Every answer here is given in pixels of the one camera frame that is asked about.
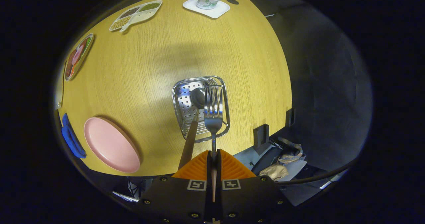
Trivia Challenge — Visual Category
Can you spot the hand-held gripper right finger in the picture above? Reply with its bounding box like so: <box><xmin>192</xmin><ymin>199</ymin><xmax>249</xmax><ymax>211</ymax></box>
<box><xmin>214</xmin><ymin>149</ymin><xmax>288</xmax><ymax>224</ymax></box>

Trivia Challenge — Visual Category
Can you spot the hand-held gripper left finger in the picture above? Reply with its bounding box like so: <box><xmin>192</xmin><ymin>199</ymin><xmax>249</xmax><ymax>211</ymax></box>
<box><xmin>137</xmin><ymin>149</ymin><xmax>213</xmax><ymax>224</ymax></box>

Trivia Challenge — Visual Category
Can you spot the metal spoon wooden handle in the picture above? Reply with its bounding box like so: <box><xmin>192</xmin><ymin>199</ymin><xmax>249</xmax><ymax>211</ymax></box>
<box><xmin>178</xmin><ymin>87</ymin><xmax>207</xmax><ymax>171</ymax></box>

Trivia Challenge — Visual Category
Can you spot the metal fork wooden handle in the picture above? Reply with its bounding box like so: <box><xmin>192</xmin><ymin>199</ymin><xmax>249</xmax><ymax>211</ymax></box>
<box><xmin>204</xmin><ymin>86</ymin><xmax>223</xmax><ymax>203</ymax></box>

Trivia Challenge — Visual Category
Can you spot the crumpled beige cloth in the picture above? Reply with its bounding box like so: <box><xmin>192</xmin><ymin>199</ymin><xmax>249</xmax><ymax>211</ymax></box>
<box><xmin>259</xmin><ymin>137</ymin><xmax>307</xmax><ymax>181</ymax></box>

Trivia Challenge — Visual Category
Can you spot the pink round plate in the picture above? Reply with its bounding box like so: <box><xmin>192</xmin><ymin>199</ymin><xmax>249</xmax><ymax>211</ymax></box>
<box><xmin>84</xmin><ymin>117</ymin><xmax>141</xmax><ymax>174</ymax></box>

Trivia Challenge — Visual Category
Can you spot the blue towel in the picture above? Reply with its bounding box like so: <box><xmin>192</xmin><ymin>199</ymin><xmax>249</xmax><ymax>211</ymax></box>
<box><xmin>61</xmin><ymin>113</ymin><xmax>87</xmax><ymax>159</ymax></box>

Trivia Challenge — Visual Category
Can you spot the white toaster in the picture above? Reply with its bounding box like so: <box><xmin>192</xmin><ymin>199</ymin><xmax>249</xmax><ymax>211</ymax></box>
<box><xmin>54</xmin><ymin>63</ymin><xmax>64</xmax><ymax>110</ymax></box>

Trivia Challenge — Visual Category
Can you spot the brown meat patty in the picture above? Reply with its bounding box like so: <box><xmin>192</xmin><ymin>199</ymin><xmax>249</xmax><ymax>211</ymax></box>
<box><xmin>65</xmin><ymin>50</ymin><xmax>75</xmax><ymax>78</ymax></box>

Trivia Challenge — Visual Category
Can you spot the white oval food plate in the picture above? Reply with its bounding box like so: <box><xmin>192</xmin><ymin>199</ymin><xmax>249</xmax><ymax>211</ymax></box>
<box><xmin>64</xmin><ymin>33</ymin><xmax>94</xmax><ymax>82</ymax></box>

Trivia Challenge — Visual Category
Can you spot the pink ham slice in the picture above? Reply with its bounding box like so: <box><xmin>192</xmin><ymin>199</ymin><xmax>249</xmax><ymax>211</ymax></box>
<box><xmin>72</xmin><ymin>45</ymin><xmax>84</xmax><ymax>65</ymax></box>

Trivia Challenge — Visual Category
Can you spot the white divided bean dish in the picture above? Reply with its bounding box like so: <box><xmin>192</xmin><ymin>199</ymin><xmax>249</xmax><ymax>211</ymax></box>
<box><xmin>109</xmin><ymin>0</ymin><xmax>163</xmax><ymax>33</ymax></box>

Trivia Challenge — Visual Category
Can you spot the white square coaster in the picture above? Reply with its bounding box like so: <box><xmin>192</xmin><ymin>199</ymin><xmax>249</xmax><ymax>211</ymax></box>
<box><xmin>183</xmin><ymin>0</ymin><xmax>230</xmax><ymax>19</ymax></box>

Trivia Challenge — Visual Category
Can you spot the black cable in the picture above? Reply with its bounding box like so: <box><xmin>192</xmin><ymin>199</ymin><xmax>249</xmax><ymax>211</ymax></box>
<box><xmin>275</xmin><ymin>158</ymin><xmax>361</xmax><ymax>185</ymax></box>

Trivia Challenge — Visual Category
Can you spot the metal wire cutlery basket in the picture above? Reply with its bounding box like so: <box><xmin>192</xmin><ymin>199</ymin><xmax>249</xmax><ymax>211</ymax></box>
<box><xmin>172</xmin><ymin>75</ymin><xmax>231</xmax><ymax>143</ymax></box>

